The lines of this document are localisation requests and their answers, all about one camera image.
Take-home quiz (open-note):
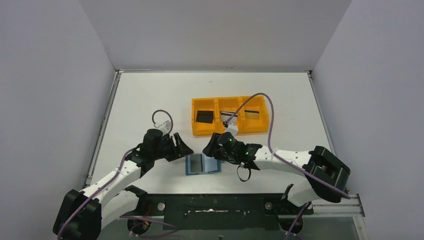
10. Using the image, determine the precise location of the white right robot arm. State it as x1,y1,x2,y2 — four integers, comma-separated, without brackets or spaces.
202,132,351,207

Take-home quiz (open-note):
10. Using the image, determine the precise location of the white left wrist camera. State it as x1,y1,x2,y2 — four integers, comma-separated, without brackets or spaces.
153,120,173,135

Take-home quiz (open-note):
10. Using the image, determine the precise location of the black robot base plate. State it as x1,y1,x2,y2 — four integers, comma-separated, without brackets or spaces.
123,193,314,238

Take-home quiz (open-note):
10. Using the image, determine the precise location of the blue leather card holder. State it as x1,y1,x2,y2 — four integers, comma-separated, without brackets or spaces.
185,153,222,176

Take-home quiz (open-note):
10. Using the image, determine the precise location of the yellow three-compartment plastic tray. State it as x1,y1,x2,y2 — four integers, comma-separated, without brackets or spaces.
191,95,270,136

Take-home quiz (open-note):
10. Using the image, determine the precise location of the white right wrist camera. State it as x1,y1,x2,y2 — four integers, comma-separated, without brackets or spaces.
224,122,239,137

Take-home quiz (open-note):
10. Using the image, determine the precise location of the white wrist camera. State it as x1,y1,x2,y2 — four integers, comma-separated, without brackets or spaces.
153,120,173,135
224,122,239,137

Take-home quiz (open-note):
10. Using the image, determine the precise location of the silver striped card middle compartment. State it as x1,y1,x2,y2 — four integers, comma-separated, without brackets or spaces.
219,111,238,123

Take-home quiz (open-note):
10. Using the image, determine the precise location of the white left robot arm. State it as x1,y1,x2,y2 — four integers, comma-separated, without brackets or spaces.
52,128,194,240

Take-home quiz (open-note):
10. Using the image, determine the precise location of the black card in tray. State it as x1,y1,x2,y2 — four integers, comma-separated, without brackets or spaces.
195,110,215,124

